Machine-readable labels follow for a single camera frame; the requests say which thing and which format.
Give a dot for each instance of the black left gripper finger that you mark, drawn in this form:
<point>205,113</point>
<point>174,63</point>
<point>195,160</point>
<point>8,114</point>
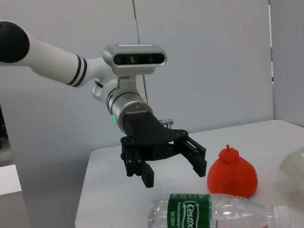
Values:
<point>133,164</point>
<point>194,159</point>

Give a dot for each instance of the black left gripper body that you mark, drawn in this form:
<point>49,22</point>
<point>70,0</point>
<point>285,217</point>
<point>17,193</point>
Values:
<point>147,133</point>

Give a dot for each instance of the red-orange toy orange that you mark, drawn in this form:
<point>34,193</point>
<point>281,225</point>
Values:
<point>232,175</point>

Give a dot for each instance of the clear green-label water bottle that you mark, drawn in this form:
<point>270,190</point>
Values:
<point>213,211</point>

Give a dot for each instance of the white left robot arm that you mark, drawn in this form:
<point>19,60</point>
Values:
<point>47,57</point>

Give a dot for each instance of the pale green glass plate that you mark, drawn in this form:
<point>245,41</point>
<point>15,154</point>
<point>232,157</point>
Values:
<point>294,164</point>

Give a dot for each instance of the white cabinet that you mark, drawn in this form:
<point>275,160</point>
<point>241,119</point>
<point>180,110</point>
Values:
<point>9,204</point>

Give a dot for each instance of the dark background equipment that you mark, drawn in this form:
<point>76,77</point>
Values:
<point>3,128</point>

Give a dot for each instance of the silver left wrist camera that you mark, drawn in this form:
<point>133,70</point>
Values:
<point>135,58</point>

